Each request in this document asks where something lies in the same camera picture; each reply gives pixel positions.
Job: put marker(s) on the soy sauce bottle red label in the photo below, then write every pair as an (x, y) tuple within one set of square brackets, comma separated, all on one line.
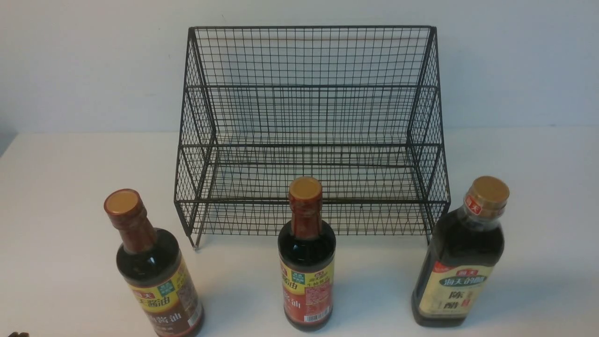
[(306, 249)]

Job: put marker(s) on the dark soy sauce bottle brown label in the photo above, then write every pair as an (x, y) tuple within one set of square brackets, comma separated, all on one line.
[(151, 262)]

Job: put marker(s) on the vinegar bottle cream label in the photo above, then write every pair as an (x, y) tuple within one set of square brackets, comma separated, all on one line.
[(465, 246)]

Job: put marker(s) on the black wire mesh shelf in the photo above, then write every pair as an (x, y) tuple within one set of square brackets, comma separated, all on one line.
[(357, 107)]

